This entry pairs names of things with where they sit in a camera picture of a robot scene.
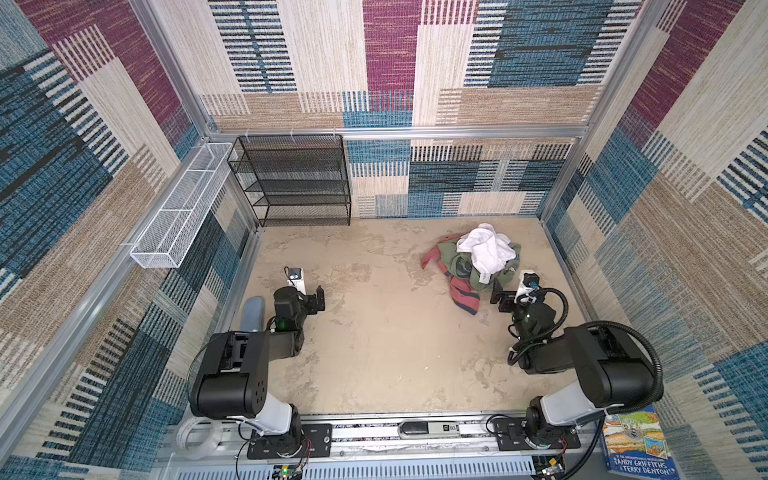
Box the red cloth with blue trim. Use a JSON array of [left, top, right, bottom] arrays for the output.
[[420, 233, 480, 315]]

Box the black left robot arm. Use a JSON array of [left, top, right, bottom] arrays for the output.
[[189, 286, 325, 444]]

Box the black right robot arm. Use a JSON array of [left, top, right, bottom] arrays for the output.
[[490, 274, 664, 448]]

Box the white cloth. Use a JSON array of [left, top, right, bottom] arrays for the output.
[[457, 223, 516, 283]]

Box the green cloth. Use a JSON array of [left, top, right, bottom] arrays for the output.
[[436, 239, 521, 291]]

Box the blue oval pad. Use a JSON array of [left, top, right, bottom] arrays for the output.
[[239, 296, 265, 332]]

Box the circuit board with green led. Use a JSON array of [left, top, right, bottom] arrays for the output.
[[270, 464, 303, 480]]

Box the right circuit board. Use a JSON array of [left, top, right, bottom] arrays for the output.
[[531, 456, 566, 480]]

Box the clear tape roll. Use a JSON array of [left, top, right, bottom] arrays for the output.
[[176, 417, 224, 460]]

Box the treehouse paperback book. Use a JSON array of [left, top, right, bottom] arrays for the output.
[[601, 405, 680, 480]]

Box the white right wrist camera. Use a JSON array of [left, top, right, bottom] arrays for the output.
[[515, 270, 540, 305]]

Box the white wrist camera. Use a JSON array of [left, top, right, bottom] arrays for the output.
[[284, 266, 307, 295], [515, 270, 540, 305]]

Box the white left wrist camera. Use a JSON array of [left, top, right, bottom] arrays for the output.
[[284, 266, 307, 295]]

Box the black wire mesh shelf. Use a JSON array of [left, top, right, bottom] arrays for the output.
[[229, 134, 352, 227]]

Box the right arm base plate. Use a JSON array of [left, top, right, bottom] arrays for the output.
[[486, 415, 582, 452]]

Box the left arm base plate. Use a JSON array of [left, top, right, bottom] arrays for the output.
[[246, 423, 333, 460]]

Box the aluminium front rail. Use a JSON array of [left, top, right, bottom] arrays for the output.
[[149, 411, 594, 479]]

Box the black device on rail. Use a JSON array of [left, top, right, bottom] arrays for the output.
[[398, 420, 461, 439]]

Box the white wire mesh basket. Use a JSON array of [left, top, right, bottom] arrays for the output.
[[130, 143, 233, 269]]

